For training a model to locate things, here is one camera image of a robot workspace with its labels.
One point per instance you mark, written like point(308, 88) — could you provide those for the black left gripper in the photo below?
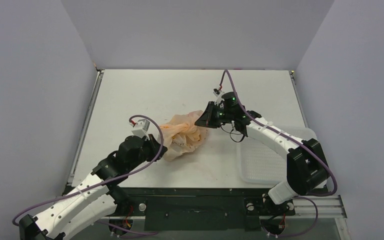
point(154, 145)

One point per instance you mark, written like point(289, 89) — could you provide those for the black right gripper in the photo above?
point(212, 114)

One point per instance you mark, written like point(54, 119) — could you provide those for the orange translucent plastic bag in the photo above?
point(181, 135)

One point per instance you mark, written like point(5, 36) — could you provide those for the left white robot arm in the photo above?
point(97, 196)

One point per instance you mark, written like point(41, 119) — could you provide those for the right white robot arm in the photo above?
point(305, 160)

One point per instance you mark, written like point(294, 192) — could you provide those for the white perforated plastic tray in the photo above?
point(262, 156)

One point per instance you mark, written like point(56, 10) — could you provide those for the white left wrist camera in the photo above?
point(140, 128)

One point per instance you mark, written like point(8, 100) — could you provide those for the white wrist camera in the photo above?
point(218, 93)
point(140, 128)

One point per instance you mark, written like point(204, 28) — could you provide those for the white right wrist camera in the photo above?
point(218, 93)

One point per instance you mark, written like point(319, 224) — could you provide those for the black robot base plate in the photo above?
point(248, 224)

